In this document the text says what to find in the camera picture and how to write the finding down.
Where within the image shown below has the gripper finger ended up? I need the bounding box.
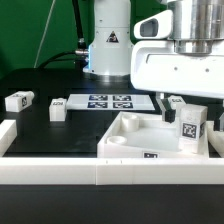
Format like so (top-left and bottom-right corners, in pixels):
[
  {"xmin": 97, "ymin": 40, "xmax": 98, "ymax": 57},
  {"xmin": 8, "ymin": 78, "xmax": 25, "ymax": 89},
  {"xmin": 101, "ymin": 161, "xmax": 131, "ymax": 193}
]
[
  {"xmin": 156, "ymin": 93, "xmax": 176, "ymax": 122},
  {"xmin": 213, "ymin": 112, "xmax": 224, "ymax": 132}
]

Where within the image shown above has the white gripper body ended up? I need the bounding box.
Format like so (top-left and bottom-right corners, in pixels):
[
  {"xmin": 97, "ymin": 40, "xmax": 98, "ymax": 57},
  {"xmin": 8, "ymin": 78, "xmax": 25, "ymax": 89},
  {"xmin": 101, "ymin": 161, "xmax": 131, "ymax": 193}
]
[{"xmin": 130, "ymin": 10, "xmax": 224, "ymax": 98}]

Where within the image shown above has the white square table top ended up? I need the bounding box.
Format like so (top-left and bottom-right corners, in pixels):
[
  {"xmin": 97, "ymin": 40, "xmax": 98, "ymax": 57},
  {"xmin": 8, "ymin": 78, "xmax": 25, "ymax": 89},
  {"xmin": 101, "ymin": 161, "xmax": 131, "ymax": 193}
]
[{"xmin": 97, "ymin": 112, "xmax": 209, "ymax": 159}]

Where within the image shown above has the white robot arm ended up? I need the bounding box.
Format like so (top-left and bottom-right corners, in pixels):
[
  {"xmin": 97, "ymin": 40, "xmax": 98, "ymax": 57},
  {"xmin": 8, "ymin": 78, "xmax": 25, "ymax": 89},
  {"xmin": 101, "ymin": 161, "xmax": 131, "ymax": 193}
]
[{"xmin": 84, "ymin": 0, "xmax": 224, "ymax": 100}]

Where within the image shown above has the white tag sheet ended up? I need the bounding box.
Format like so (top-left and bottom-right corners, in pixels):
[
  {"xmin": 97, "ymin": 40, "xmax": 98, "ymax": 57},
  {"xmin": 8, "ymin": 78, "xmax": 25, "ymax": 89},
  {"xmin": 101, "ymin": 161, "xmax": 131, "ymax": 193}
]
[{"xmin": 67, "ymin": 94, "xmax": 155, "ymax": 111}]

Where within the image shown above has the white U-shaped fence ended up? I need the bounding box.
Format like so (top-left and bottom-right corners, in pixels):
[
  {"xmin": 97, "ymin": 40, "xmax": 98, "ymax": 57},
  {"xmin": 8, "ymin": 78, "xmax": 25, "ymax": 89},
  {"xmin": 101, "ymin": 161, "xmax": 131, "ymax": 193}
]
[{"xmin": 0, "ymin": 120, "xmax": 224, "ymax": 185}]

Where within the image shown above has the black cable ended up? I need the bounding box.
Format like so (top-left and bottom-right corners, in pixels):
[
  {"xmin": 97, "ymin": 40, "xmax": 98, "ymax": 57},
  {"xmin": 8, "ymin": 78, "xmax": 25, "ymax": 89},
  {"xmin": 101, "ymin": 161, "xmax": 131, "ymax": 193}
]
[{"xmin": 37, "ymin": 0, "xmax": 88, "ymax": 70}]

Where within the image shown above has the white thin cable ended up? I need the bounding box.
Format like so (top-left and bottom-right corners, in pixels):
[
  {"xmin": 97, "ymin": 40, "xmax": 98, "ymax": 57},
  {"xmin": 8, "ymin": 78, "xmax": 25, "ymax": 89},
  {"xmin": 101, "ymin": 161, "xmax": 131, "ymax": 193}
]
[{"xmin": 33, "ymin": 0, "xmax": 57, "ymax": 69}]

